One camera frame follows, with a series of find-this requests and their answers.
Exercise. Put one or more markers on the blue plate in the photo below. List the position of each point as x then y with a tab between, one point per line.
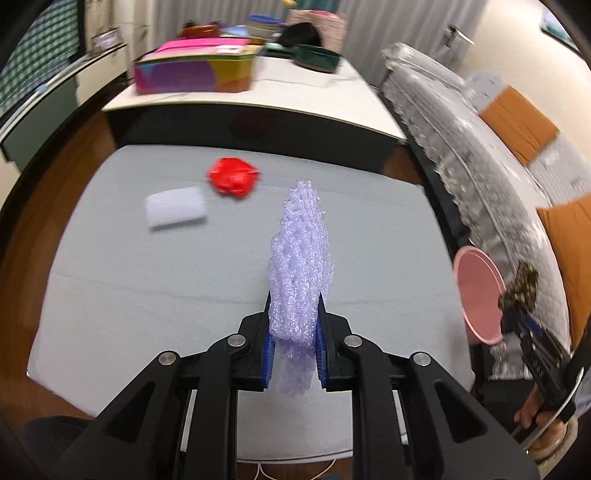
235	31

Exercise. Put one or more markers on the grey curtain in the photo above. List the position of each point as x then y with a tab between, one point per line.
207	11

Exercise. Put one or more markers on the white coffee table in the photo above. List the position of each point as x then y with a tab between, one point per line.
300	97

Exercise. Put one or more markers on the grey table mat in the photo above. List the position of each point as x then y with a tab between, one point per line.
138	286

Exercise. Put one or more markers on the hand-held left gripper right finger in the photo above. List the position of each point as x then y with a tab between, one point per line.
322	364

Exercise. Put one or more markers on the orange cushion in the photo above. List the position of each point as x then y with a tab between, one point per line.
572	258
517	124

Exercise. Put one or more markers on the stack of bowls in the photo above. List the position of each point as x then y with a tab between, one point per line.
265	24

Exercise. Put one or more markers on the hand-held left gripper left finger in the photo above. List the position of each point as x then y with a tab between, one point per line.
267	360

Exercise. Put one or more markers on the person's right hand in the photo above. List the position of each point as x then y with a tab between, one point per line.
531	410

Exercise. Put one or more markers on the red crumpled wrapper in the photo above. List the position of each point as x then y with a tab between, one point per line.
233	177

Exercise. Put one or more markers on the grey cushion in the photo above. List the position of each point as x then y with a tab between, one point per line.
485	85

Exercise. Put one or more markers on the white foam block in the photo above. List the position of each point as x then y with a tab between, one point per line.
175	207

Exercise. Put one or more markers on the wall picture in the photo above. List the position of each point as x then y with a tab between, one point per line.
561	30

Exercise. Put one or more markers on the photo frame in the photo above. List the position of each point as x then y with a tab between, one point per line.
105	39

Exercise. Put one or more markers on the grey quilted sofa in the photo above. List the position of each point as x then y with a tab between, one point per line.
461	152

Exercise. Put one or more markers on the green basin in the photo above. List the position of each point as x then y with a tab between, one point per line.
318	57

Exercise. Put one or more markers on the red-brown teapot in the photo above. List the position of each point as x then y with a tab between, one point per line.
199	30

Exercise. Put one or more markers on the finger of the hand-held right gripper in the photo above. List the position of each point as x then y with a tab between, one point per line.
524	323

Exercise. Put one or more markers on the green checked cloth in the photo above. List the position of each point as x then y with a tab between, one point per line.
32	55

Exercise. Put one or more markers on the brown patterned scrunchie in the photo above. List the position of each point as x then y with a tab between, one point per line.
519	284

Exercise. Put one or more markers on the colourful box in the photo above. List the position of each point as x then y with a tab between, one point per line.
184	74

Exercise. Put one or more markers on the pink quilted bag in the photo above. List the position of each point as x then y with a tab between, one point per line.
332	30

